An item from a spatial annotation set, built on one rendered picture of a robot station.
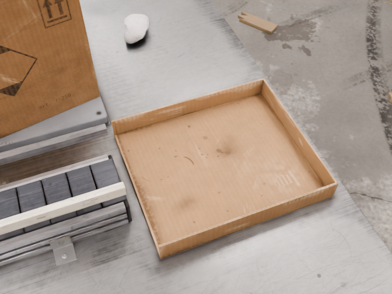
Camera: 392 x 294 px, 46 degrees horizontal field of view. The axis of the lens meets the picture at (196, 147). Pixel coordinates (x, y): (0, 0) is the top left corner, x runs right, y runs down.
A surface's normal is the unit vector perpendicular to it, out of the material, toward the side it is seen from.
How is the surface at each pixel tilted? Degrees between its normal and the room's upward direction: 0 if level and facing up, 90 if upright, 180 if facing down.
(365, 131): 0
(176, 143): 0
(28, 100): 90
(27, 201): 0
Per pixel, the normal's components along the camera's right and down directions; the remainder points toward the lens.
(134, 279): 0.01, -0.62
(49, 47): 0.55, 0.66
